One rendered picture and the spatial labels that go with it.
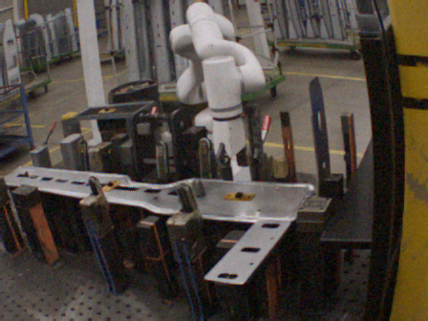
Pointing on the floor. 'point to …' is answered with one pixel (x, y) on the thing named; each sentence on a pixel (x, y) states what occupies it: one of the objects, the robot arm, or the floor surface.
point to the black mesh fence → (384, 171)
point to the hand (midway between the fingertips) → (235, 170)
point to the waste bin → (132, 94)
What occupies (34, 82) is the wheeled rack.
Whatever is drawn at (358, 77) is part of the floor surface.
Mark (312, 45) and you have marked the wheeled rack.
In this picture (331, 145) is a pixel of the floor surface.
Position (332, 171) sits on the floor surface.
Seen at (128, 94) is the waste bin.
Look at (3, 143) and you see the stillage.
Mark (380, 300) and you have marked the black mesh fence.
